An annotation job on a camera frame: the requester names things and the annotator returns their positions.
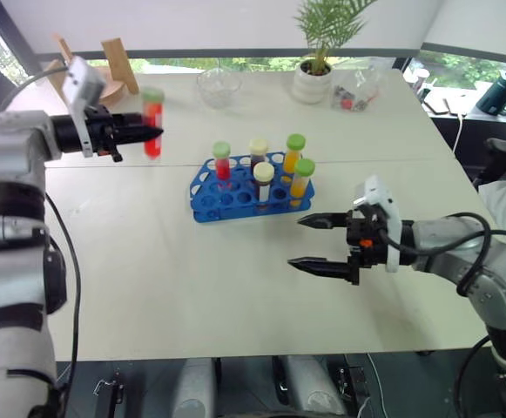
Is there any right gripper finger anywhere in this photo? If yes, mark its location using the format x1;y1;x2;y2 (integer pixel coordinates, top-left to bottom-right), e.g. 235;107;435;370
296;212;348;231
287;247;361;287

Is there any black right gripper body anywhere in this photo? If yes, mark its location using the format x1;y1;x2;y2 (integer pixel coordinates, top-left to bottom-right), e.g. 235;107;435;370
345;204;388;269

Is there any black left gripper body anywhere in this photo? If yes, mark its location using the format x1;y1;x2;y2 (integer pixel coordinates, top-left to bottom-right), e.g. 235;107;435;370
84;105;125;163

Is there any red tube with green cap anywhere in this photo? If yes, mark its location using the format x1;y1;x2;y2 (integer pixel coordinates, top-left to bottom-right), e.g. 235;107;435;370
141;86;166;163
212;141;233;182

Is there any blue test tube rack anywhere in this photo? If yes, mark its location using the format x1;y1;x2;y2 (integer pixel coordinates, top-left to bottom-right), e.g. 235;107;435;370
189;151;317;224

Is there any orange tube with green cap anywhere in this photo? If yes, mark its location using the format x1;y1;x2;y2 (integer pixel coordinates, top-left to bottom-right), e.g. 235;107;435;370
289;157;317;206
281;133;307;173

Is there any wooden stand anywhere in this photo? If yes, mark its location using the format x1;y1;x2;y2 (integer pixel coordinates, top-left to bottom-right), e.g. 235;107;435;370
43;37;140;108

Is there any dark tube with cream cap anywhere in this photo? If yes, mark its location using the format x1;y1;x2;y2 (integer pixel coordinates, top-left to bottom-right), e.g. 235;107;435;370
253;161;275;206
248;138;270;169

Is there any clear glass bowl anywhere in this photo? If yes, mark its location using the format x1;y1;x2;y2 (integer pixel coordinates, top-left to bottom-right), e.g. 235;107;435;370
196;68;243;110

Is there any grey rounded shape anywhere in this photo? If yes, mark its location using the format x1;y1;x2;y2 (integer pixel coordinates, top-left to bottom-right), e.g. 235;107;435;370
285;355;345;417

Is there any palm plant in white pot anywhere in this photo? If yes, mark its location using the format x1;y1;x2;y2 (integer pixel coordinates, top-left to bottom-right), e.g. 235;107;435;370
291;0;378;105

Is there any clear plastic bag with parts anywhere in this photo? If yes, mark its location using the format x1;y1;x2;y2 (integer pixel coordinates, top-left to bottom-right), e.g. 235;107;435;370
330;64;387;112

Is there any dark chair armrest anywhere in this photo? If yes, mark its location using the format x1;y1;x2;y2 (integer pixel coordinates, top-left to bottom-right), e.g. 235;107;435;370
472;138;506;191

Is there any white cup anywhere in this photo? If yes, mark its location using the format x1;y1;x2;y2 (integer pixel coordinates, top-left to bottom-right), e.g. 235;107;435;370
402;67;430;95

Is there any dark green electric kettle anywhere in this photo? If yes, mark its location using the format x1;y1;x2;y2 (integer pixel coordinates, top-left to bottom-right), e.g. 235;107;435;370
475;69;506;118

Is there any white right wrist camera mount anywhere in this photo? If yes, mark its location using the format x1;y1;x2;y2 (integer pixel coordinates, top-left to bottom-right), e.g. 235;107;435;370
351;175;404;273

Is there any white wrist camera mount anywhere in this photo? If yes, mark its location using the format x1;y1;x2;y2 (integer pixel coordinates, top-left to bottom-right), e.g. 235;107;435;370
351;175;404;273
62;56;106;158

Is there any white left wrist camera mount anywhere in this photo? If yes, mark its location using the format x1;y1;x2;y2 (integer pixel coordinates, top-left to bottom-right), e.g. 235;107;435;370
62;56;106;158

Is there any black metal bracket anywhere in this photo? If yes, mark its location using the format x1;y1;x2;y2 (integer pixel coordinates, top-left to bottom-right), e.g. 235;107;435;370
93;369;125;418
337;365;369;410

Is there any thin white cable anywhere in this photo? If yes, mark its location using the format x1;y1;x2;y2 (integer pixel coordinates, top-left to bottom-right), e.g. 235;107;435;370
356;353;387;418

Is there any white power cable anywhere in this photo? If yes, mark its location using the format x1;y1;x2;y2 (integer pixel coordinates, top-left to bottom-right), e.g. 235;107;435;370
451;113;465;153

